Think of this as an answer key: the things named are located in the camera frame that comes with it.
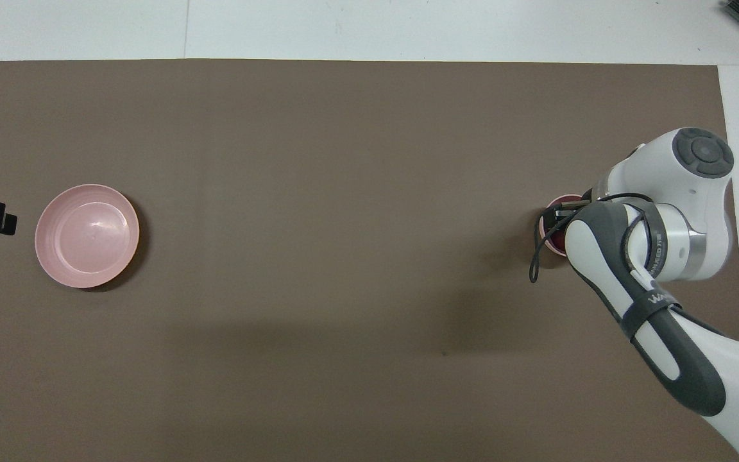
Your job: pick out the pink plate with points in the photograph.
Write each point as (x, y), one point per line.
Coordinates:
(87, 234)

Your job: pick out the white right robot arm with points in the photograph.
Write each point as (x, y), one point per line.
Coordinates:
(696, 192)

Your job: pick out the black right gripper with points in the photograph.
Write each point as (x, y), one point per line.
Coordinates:
(658, 244)

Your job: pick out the brown table mat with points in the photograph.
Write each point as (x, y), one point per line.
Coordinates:
(344, 256)

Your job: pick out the pink bowl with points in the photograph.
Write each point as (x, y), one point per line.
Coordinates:
(543, 226)

